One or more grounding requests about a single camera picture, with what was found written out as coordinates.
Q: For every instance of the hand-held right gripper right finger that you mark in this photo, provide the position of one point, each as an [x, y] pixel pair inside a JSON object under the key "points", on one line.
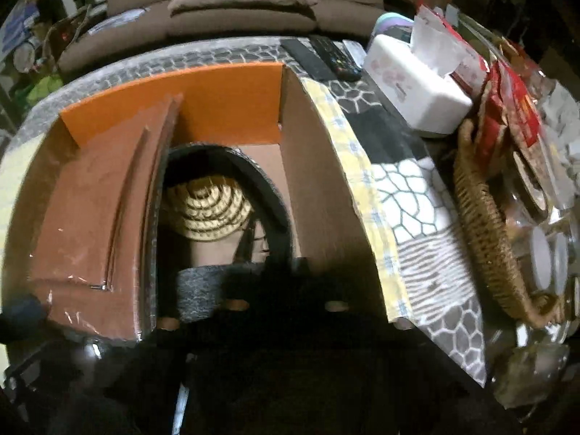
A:
{"points": [[312, 290]]}

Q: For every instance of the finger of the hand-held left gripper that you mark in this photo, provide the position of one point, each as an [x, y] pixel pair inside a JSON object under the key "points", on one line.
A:
{"points": [[21, 311]]}

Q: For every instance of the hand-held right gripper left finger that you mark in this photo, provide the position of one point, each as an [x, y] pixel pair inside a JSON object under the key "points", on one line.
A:
{"points": [[272, 290]]}

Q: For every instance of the orange cloth with grey lining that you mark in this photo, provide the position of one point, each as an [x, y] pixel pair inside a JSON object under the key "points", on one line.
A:
{"points": [[199, 290]]}

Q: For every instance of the black rhinestone headband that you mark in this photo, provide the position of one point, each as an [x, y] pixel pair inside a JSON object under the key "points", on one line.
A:
{"points": [[253, 167]]}

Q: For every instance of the brown triangular packet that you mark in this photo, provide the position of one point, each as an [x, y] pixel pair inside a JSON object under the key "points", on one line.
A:
{"points": [[90, 199]]}

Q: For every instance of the orange cardboard box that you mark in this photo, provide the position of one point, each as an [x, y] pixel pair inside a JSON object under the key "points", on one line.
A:
{"points": [[226, 95]]}

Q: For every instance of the yellow ribbed round object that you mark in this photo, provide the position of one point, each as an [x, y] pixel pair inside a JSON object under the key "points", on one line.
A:
{"points": [[208, 208]]}

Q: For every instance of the yellow plaid tablecloth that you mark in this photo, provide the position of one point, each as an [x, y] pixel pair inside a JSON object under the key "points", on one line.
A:
{"points": [[358, 163]]}

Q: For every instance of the wicker basket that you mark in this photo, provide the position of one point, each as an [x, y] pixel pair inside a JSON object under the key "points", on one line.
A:
{"points": [[480, 217]]}

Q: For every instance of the green plastic bag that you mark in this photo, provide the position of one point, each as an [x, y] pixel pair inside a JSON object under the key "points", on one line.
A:
{"points": [[43, 85]]}

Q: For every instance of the white tissue box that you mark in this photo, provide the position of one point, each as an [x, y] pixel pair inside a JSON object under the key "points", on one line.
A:
{"points": [[408, 81]]}

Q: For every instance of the clear glass dish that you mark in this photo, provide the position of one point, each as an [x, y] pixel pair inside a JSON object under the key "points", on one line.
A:
{"points": [[530, 365]]}

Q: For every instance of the white round dish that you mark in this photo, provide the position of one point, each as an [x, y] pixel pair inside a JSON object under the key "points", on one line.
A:
{"points": [[541, 258]]}

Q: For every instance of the black remote control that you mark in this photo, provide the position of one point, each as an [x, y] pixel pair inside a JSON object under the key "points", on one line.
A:
{"points": [[337, 56], [308, 59]]}

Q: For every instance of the white remote control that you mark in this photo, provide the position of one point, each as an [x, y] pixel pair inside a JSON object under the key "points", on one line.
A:
{"points": [[353, 50]]}

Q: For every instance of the round pale disc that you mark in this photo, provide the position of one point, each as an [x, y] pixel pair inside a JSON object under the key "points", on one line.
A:
{"points": [[22, 57]]}

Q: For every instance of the red snack packet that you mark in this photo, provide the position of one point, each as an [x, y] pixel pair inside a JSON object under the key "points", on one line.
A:
{"points": [[525, 113], [496, 104]]}

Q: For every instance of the red and white bag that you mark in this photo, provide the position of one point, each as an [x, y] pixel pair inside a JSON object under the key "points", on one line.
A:
{"points": [[466, 61]]}

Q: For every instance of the pastel striped round box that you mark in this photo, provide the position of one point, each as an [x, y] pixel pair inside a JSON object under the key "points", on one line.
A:
{"points": [[394, 21]]}

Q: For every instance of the white papers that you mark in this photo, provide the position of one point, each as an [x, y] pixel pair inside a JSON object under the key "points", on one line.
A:
{"points": [[120, 19]]}

